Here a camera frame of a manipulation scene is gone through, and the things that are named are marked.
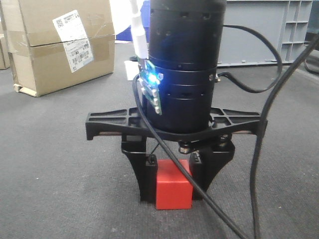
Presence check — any grey plastic crate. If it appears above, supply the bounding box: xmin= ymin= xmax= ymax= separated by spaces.
xmin=218 ymin=0 xmax=313 ymax=67

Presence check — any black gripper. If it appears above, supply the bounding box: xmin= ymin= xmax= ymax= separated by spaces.
xmin=85 ymin=108 xmax=261 ymax=202

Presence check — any red magnetic block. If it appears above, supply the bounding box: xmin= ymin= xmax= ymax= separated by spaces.
xmin=156 ymin=159 xmax=193 ymax=210

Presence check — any cardboard box with labels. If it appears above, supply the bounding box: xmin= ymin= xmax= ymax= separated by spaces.
xmin=0 ymin=0 xmax=115 ymax=97

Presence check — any black cable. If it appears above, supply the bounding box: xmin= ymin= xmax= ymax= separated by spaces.
xmin=133 ymin=24 xmax=319 ymax=239

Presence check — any dark grey felt mat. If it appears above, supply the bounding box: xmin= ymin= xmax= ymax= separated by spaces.
xmin=0 ymin=43 xmax=319 ymax=239

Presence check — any green circuit board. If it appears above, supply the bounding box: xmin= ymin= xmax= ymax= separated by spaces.
xmin=138 ymin=58 xmax=163 ymax=115

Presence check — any white cable connector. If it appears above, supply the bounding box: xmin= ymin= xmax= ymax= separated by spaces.
xmin=130 ymin=0 xmax=149 ymax=59

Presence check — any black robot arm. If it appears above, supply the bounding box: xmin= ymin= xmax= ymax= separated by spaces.
xmin=85 ymin=0 xmax=260 ymax=207

